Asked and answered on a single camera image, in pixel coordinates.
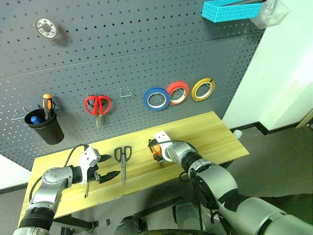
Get orange and black screwdriver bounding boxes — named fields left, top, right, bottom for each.
left=42, top=94, right=55, bottom=121

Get yellow tape roll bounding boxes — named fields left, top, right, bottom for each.
left=191, top=77, right=216, bottom=102

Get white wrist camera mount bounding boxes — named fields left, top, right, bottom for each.
left=78, top=146, right=101, bottom=186
left=154, top=131, right=172, bottom=145

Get dark grey metal pegboard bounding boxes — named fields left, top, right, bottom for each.
left=0, top=0, right=266, bottom=172

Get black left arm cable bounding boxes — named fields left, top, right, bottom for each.
left=28, top=143, right=90, bottom=204

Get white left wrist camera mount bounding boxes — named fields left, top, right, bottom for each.
left=78, top=146, right=101, bottom=186

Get black plastic cup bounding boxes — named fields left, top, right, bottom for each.
left=23, top=109, right=65, bottom=145

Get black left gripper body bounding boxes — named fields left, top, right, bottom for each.
left=89, top=149, right=102, bottom=183

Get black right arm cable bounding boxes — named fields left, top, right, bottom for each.
left=149, top=139, right=203, bottom=183

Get silver wire pegboard hook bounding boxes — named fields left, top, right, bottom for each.
left=11, top=107, right=29, bottom=120
left=119, top=86, right=134, bottom=98

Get dark blue handled scissors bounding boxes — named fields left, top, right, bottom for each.
left=113, top=145, right=133, bottom=186

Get orange and black pliers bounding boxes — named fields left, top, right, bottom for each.
left=148, top=143, right=164, bottom=168

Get blue tape roll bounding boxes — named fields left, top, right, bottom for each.
left=143, top=86, right=171, bottom=112

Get dark grey rounded shape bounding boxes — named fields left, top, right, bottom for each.
left=114, top=215, right=145, bottom=235

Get red tape roll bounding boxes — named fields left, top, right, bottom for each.
left=166, top=80, right=190, bottom=106

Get round silver metal disc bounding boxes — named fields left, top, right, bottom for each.
left=33, top=16, right=59, bottom=39

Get red handled scissors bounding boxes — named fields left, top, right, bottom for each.
left=84, top=94, right=112, bottom=130

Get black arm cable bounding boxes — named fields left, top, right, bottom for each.
left=28, top=143, right=90, bottom=204
left=149, top=139, right=203, bottom=183

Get black metal table frame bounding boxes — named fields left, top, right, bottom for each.
left=52, top=159, right=235, bottom=233

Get turquoise brick-pattern box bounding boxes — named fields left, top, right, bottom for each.
left=201, top=0, right=264, bottom=24

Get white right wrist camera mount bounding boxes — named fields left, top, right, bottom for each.
left=154, top=131, right=172, bottom=145

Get clear plastic container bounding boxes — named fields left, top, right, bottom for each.
left=249, top=0, right=291, bottom=29

